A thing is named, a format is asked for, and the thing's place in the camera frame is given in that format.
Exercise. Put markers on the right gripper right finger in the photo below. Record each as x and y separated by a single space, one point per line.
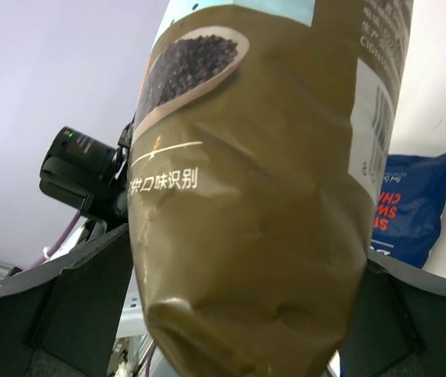
399 323

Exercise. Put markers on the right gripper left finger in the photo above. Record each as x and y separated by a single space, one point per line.
46 302

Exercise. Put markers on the blue Burts bag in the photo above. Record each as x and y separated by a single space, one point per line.
407 220

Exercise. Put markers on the light blue cassava chips bag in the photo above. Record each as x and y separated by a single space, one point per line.
258 150

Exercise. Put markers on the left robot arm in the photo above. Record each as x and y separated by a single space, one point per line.
88 175

